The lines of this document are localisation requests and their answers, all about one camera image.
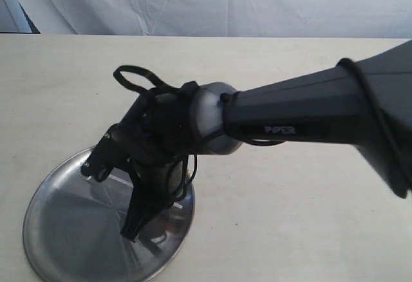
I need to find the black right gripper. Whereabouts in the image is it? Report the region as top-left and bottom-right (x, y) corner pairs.
(80, 82), (199, 241)

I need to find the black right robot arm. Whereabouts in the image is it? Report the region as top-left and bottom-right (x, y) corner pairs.
(80, 42), (411, 241)

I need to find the round steel plate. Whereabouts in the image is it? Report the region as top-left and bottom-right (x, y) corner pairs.
(23, 148), (195, 281)

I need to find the light blue backdrop cloth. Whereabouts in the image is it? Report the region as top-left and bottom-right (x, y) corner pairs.
(18, 0), (411, 38)

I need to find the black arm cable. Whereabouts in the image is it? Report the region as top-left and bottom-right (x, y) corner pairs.
(112, 58), (412, 199)

